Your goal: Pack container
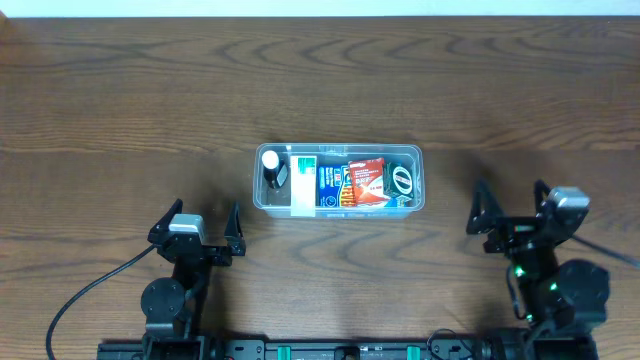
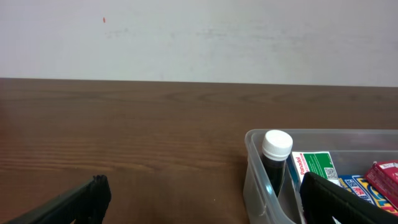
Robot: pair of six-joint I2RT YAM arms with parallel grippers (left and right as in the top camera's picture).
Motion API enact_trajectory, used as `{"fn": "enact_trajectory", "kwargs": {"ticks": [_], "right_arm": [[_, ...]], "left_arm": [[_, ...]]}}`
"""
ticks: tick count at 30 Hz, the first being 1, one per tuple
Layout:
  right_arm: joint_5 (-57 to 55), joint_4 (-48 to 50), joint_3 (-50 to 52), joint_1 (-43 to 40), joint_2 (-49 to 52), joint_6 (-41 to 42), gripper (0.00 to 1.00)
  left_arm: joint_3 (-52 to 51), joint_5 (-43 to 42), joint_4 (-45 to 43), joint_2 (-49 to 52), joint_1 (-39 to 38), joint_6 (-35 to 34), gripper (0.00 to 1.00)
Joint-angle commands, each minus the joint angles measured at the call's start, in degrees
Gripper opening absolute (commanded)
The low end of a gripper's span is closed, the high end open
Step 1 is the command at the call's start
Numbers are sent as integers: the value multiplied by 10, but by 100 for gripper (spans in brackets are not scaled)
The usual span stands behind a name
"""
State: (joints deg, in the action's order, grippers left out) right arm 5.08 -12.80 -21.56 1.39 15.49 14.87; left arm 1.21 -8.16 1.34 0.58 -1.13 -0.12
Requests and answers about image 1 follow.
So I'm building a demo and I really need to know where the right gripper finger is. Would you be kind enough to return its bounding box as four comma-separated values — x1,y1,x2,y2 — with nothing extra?
534,179,551,210
466,180,504,235

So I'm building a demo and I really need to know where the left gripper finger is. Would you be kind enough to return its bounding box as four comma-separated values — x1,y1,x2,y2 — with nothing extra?
224,202,244,246
150,199,183,233

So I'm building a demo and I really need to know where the dark bottle white cap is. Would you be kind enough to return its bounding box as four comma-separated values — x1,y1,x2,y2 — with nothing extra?
261,150,288,189

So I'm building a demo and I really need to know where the green round-logo small box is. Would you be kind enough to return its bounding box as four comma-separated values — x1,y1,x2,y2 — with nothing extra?
383,162,414,202

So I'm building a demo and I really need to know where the white Panadol box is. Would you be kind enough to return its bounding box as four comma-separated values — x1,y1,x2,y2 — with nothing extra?
290,155,317,217

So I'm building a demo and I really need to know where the blue Kool Fever box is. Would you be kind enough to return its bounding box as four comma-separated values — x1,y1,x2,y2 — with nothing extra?
317,165,359,208

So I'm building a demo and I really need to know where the red white packet box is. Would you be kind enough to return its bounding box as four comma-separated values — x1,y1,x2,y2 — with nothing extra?
348,157,390,206

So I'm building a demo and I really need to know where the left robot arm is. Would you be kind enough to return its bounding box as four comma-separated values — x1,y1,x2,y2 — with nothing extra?
141,199,246,359

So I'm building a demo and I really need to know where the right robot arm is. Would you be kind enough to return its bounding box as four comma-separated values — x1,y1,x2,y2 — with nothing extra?
466,180,610,359

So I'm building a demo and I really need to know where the clear plastic container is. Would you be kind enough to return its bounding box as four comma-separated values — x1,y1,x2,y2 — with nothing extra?
253,143,425,218

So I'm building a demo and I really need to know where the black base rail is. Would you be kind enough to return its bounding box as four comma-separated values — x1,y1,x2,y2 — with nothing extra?
96,336,599,360

